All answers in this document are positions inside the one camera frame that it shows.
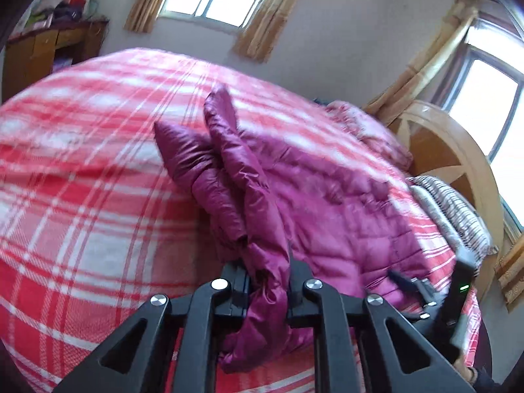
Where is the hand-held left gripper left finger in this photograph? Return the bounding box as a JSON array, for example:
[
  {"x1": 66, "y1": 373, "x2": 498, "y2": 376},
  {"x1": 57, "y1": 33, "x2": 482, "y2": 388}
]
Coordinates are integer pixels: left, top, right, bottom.
[{"x1": 53, "y1": 264, "x2": 250, "y2": 393}]

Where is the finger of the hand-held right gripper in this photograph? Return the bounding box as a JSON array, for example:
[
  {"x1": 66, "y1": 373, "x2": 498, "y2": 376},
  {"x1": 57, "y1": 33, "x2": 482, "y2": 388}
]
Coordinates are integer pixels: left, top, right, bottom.
[
  {"x1": 387, "y1": 269, "x2": 437, "y2": 309},
  {"x1": 403, "y1": 309, "x2": 440, "y2": 338}
]

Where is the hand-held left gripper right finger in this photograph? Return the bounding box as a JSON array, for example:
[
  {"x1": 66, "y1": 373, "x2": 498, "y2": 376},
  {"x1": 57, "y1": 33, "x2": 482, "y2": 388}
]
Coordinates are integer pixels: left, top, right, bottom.
[{"x1": 287, "y1": 260, "x2": 476, "y2": 393}]

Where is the magenta down jacket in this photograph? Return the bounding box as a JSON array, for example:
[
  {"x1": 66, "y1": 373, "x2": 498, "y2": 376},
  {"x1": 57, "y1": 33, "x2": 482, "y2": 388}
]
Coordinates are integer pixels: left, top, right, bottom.
[{"x1": 153, "y1": 84, "x2": 459, "y2": 373}]

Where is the person's right forearm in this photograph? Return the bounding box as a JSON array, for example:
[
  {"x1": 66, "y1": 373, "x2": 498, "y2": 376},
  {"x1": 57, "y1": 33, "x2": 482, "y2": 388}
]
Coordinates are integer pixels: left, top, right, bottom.
[{"x1": 467, "y1": 366, "x2": 506, "y2": 393}]

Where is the purple clothes pile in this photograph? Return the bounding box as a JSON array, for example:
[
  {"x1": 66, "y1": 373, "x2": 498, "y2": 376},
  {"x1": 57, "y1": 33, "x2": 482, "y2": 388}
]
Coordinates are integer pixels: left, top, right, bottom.
[{"x1": 53, "y1": 2, "x2": 86, "y2": 22}]

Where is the person's right hand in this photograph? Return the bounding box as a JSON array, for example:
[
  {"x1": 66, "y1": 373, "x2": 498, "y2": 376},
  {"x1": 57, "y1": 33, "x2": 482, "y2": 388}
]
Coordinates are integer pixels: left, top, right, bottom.
[{"x1": 452, "y1": 354, "x2": 477, "y2": 383}]

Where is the patterned beige curtain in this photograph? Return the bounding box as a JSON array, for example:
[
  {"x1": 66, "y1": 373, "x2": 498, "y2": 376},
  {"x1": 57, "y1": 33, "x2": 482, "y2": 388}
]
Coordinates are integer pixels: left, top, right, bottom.
[{"x1": 493, "y1": 233, "x2": 524, "y2": 312}]

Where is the striped pillow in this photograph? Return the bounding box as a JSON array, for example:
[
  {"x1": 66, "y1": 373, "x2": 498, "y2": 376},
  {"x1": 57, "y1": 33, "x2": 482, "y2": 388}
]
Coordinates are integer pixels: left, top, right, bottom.
[{"x1": 409, "y1": 175, "x2": 499, "y2": 256}]

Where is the wooden headboard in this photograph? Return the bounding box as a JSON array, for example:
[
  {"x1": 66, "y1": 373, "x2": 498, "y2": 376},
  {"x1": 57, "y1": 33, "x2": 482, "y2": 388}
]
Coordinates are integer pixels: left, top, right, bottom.
[{"x1": 387, "y1": 100, "x2": 506, "y2": 299}]

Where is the red plaid bedsheet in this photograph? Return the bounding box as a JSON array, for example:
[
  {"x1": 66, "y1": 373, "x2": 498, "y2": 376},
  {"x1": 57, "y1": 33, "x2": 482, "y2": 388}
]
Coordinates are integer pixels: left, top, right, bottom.
[{"x1": 0, "y1": 47, "x2": 481, "y2": 393}]

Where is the tall window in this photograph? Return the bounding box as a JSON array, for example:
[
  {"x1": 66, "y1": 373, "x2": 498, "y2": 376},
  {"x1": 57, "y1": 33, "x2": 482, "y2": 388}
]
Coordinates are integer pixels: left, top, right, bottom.
[{"x1": 434, "y1": 20, "x2": 524, "y2": 230}]

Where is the long beige curtain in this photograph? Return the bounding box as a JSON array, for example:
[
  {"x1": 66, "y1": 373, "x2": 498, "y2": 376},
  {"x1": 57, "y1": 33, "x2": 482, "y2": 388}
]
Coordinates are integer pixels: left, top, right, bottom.
[{"x1": 364, "y1": 0, "x2": 481, "y2": 115}]

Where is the wooden desk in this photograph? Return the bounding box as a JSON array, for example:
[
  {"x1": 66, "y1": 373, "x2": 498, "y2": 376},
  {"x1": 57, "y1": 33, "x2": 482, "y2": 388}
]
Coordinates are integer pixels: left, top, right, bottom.
[{"x1": 2, "y1": 18, "x2": 109, "y2": 103}]

